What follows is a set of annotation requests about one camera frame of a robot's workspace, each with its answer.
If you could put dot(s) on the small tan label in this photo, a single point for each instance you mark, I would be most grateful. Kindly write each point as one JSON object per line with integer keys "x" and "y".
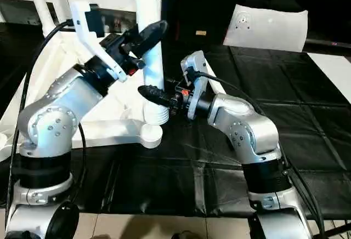
{"x": 201, "y": 32}

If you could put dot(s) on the white plastic table leg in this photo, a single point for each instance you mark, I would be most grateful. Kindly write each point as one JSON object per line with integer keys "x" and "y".
{"x": 148, "y": 9}
{"x": 215, "y": 85}
{"x": 41, "y": 3}

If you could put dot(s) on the white plastic table top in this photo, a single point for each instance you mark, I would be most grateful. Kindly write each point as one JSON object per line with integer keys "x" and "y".
{"x": 33, "y": 85}

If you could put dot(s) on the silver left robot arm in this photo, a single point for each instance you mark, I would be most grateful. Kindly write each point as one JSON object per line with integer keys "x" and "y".
{"x": 49, "y": 124}

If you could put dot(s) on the flat white board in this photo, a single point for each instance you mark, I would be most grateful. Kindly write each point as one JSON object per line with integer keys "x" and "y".
{"x": 332, "y": 72}

